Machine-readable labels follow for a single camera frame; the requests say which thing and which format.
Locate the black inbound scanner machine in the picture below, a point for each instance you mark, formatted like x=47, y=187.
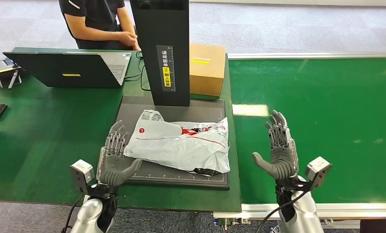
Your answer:
x=163, y=32

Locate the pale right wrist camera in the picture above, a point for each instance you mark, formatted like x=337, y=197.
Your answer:
x=318, y=170

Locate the person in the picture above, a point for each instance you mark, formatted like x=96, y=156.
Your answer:
x=96, y=22

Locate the white plastic mailer package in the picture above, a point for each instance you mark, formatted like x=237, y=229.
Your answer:
x=176, y=148

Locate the silver conveyor frame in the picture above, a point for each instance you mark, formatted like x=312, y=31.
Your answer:
x=340, y=210

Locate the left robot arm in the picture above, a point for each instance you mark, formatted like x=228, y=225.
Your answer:
x=89, y=212

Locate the handheld device on stand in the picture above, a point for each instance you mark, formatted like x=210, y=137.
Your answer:
x=3, y=72

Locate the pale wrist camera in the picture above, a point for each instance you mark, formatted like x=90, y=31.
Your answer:
x=81, y=173
x=318, y=170

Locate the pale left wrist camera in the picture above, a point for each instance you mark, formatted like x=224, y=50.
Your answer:
x=81, y=173

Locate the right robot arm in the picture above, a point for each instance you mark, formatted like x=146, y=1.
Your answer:
x=302, y=212

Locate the black laptop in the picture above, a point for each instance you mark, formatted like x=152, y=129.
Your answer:
x=67, y=69

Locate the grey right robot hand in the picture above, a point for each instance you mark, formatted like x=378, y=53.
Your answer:
x=281, y=160

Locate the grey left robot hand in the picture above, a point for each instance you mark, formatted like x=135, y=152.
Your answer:
x=114, y=167

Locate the green conveyor belt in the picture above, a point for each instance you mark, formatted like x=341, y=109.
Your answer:
x=324, y=112

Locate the brown cardboard delivery box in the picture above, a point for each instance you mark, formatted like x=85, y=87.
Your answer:
x=207, y=70

